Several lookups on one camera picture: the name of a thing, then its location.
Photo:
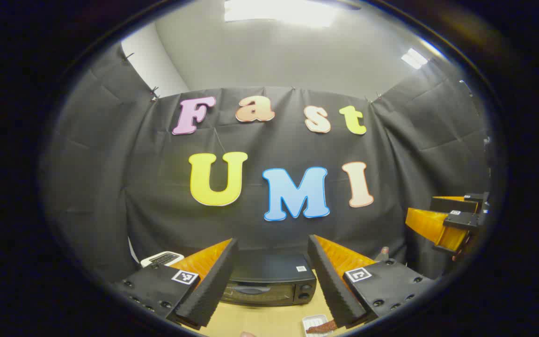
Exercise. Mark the black backdrop cloth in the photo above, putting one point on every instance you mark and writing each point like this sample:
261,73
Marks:
157,196

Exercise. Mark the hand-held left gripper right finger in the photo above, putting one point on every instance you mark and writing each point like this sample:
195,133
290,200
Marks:
332,290

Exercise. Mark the small white ridged tray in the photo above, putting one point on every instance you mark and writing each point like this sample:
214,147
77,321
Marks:
311,320

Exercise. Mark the clear bottle with red label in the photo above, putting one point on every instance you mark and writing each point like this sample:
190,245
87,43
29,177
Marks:
383,255

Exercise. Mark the white toaster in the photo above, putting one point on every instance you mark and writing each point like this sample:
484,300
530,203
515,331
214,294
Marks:
162,258

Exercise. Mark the ceiling light panel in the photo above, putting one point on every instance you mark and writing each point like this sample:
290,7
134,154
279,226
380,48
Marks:
279,11
413,58

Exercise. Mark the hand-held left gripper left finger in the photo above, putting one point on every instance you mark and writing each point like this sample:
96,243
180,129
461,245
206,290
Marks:
213,285

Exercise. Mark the reddish brown meat piece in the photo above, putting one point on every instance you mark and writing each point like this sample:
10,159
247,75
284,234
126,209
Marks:
323,326

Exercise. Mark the black electric oven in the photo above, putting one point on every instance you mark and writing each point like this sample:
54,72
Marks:
269,269

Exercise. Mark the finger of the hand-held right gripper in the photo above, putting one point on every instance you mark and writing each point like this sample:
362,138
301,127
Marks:
431,227
454,205

